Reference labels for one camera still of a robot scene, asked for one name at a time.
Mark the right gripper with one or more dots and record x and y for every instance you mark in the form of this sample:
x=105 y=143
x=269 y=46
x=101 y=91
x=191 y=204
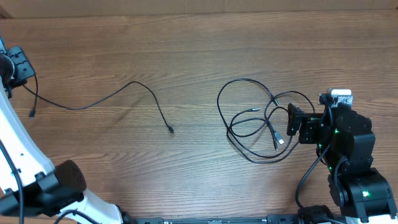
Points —
x=310 y=127

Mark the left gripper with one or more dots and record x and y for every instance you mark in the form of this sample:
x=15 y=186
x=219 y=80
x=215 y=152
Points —
x=26 y=70

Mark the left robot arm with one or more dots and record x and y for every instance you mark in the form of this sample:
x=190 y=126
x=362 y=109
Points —
x=31 y=183

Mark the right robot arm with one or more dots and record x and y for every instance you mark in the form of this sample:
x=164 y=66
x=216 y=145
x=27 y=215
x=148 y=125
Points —
x=345 y=142

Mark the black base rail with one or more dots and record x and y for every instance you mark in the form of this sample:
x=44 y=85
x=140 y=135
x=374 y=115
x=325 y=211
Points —
x=270 y=219

